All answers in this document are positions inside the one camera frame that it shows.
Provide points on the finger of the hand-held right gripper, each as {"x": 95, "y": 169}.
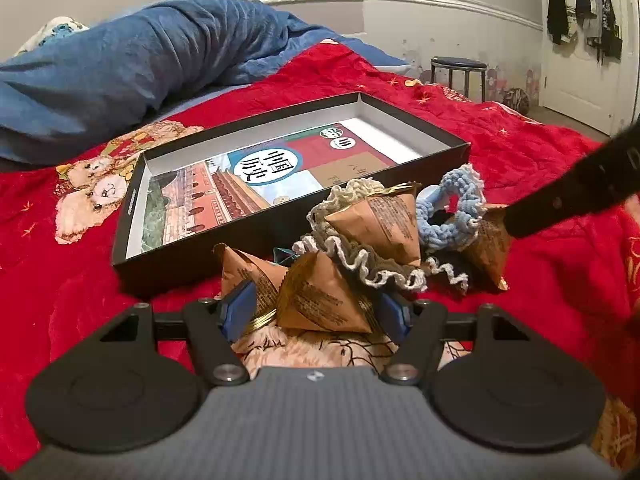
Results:
{"x": 575, "y": 192}

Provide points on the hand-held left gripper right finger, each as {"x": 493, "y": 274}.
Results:
{"x": 395, "y": 316}

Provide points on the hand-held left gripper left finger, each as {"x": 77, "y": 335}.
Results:
{"x": 239, "y": 306}

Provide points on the brown triangular snack packet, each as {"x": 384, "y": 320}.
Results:
{"x": 320, "y": 297}
{"x": 245, "y": 270}
{"x": 487, "y": 247}
{"x": 387, "y": 225}

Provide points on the black lace-edged scrunchie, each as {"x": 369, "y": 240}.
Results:
{"x": 449, "y": 267}

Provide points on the black shallow cardboard box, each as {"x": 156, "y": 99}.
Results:
{"x": 165, "y": 275}

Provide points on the light blue knitted scrunchie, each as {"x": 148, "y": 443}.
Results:
{"x": 465, "y": 180}

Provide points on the red printed blanket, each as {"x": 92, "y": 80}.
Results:
{"x": 500, "y": 130}

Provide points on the dark patterned ball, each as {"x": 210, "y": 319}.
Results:
{"x": 517, "y": 100}

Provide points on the white door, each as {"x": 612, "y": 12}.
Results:
{"x": 570, "y": 80}

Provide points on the illustrated book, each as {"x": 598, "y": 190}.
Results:
{"x": 200, "y": 195}

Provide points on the round black stool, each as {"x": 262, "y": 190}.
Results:
{"x": 457, "y": 63}

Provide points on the hanging dark clothes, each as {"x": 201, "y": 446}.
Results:
{"x": 560, "y": 0}

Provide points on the light blue bed sheet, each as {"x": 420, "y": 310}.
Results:
{"x": 385, "y": 57}

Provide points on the blue duvet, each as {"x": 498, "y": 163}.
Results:
{"x": 125, "y": 70}

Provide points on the floral pillow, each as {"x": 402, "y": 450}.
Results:
{"x": 55, "y": 30}

